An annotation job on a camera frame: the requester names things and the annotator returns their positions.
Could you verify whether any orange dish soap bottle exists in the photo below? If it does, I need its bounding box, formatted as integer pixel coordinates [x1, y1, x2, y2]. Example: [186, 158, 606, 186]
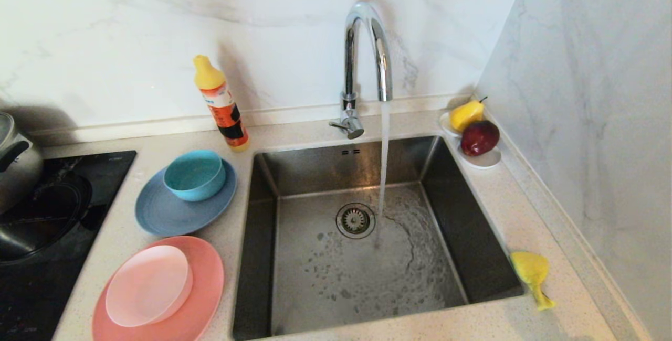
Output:
[193, 55, 250, 153]

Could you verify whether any metal sink drain strainer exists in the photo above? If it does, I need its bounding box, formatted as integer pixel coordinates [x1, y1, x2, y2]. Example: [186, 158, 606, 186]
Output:
[336, 203, 376, 240]

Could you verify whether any stainless steel sink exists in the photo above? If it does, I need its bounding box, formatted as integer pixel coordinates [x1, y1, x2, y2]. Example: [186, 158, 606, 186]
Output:
[233, 135, 527, 340]

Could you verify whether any yellow sponge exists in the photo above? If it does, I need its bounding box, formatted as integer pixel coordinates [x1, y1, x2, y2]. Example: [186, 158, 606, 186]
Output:
[510, 251, 556, 311]

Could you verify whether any chrome gooseneck faucet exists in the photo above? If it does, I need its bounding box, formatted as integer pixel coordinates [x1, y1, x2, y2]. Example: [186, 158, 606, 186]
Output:
[329, 2, 394, 140]

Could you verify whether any yellow pear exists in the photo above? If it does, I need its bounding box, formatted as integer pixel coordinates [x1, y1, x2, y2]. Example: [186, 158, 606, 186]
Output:
[450, 97, 488, 133]

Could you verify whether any dark red apple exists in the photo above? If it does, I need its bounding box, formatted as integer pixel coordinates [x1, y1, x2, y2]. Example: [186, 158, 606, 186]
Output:
[460, 120, 500, 157]

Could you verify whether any teal bowl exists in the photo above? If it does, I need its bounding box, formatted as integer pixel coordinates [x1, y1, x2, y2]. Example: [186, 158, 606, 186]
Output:
[163, 150, 227, 203]

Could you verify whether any white fruit dish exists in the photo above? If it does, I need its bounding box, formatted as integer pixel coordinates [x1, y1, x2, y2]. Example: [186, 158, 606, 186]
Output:
[439, 112, 502, 169]

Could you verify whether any large salmon pink plate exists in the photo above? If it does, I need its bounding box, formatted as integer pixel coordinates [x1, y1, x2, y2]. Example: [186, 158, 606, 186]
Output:
[92, 236, 225, 341]

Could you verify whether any blue plate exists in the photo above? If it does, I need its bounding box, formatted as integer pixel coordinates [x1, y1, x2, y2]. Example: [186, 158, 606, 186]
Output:
[135, 156, 238, 238]

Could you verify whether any small light pink plate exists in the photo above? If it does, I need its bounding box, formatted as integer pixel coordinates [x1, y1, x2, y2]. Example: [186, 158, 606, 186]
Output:
[105, 245, 194, 328]

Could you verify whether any stainless steel pot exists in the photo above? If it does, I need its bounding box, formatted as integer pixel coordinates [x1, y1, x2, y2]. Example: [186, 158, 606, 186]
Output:
[0, 112, 45, 216]

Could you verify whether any black induction cooktop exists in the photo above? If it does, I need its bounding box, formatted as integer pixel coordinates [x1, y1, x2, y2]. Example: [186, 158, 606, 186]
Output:
[0, 151, 138, 341]

